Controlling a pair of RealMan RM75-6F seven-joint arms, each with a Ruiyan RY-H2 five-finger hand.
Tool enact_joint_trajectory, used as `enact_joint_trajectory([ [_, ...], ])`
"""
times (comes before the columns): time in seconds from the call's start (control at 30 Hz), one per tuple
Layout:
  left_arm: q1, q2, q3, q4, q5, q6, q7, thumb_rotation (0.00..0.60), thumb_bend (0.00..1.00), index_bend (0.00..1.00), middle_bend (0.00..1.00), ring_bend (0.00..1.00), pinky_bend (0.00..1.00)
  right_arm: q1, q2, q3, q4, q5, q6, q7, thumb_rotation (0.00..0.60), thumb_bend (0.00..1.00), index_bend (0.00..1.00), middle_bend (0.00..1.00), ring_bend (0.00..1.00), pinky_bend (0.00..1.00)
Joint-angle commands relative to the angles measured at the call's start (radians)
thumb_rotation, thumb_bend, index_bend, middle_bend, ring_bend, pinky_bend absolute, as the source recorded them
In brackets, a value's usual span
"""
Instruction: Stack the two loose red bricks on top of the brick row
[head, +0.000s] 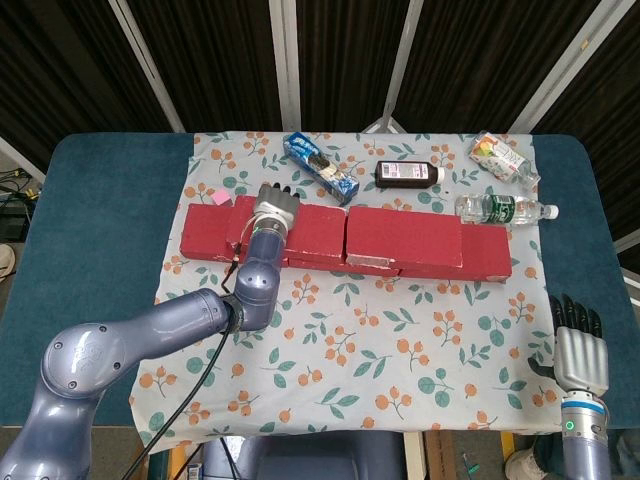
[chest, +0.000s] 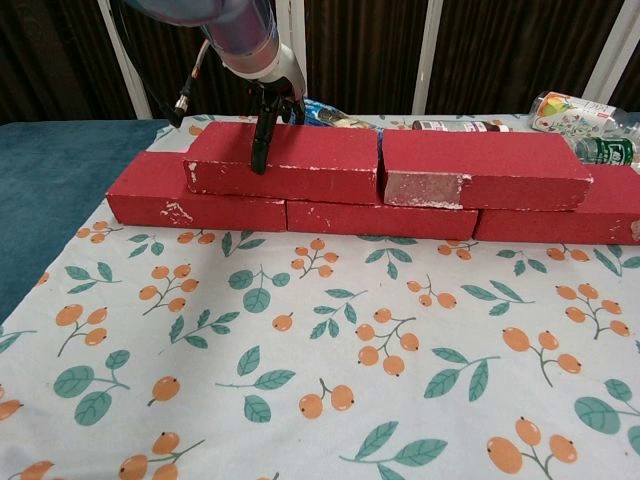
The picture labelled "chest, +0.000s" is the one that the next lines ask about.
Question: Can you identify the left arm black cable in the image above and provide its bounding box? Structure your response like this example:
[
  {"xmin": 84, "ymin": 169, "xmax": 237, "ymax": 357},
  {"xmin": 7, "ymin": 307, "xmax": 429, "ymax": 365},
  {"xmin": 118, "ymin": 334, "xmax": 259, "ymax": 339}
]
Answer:
[{"xmin": 119, "ymin": 0, "xmax": 211, "ymax": 129}]

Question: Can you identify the clear bottle fruit label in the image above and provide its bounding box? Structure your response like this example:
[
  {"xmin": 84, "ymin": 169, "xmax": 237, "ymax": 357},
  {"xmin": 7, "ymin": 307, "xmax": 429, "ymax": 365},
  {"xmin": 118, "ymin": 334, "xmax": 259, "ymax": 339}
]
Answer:
[{"xmin": 529, "ymin": 91, "xmax": 640, "ymax": 144}]

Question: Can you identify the blue cookie package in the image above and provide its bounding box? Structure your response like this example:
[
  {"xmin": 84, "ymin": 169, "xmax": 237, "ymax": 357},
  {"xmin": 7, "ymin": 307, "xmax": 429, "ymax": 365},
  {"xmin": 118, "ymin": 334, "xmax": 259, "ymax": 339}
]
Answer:
[{"xmin": 302, "ymin": 97, "xmax": 384, "ymax": 132}]

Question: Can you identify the clear bottle green label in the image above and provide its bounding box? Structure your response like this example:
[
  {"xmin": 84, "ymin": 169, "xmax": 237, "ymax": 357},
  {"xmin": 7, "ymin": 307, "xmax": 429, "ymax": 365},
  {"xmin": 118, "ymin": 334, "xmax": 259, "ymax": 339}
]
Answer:
[{"xmin": 572, "ymin": 135, "xmax": 640, "ymax": 174}]

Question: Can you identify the teal felt table cover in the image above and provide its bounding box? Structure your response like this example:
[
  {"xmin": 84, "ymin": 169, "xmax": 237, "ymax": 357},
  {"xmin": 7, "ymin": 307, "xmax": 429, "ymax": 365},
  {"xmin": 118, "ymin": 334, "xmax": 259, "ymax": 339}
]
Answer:
[{"xmin": 0, "ymin": 117, "xmax": 174, "ymax": 326}]

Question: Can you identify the white partition frame post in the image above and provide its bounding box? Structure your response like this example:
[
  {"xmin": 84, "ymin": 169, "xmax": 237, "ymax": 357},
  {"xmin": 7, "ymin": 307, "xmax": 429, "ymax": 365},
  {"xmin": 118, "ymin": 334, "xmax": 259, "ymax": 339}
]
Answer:
[
  {"xmin": 582, "ymin": 0, "xmax": 640, "ymax": 106},
  {"xmin": 412, "ymin": 0, "xmax": 446, "ymax": 115},
  {"xmin": 96, "ymin": 0, "xmax": 154, "ymax": 120},
  {"xmin": 272, "ymin": 0, "xmax": 309, "ymax": 117}
]

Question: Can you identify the red brick with scraped end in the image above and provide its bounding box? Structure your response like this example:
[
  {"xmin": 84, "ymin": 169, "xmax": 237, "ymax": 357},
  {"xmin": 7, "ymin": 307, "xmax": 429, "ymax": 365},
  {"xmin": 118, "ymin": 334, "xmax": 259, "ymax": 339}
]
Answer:
[{"xmin": 377, "ymin": 128, "xmax": 594, "ymax": 211}]

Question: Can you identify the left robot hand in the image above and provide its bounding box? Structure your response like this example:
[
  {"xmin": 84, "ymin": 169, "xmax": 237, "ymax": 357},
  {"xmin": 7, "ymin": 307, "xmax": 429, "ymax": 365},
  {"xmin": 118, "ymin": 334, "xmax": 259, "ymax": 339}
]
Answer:
[{"xmin": 247, "ymin": 43, "xmax": 307, "ymax": 177}]

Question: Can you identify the dark can lying down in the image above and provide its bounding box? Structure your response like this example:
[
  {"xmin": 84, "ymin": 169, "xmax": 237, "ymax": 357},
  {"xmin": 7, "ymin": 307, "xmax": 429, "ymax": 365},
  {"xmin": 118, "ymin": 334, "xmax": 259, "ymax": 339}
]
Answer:
[{"xmin": 412, "ymin": 118, "xmax": 511, "ymax": 134}]

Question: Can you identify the floral tablecloth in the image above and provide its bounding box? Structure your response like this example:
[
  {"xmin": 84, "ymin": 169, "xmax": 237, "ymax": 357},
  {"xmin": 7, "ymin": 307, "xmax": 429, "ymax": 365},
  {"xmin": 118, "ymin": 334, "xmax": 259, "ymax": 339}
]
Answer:
[{"xmin": 0, "ymin": 112, "xmax": 640, "ymax": 480}]

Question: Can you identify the red foam brick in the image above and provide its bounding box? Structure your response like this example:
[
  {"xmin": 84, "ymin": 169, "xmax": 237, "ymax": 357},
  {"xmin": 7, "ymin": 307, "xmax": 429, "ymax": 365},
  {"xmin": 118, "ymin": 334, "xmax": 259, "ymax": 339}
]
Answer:
[
  {"xmin": 285, "ymin": 197, "xmax": 480, "ymax": 240},
  {"xmin": 183, "ymin": 119, "xmax": 384, "ymax": 206},
  {"xmin": 472, "ymin": 162, "xmax": 640, "ymax": 246},
  {"xmin": 106, "ymin": 152, "xmax": 289, "ymax": 234}
]

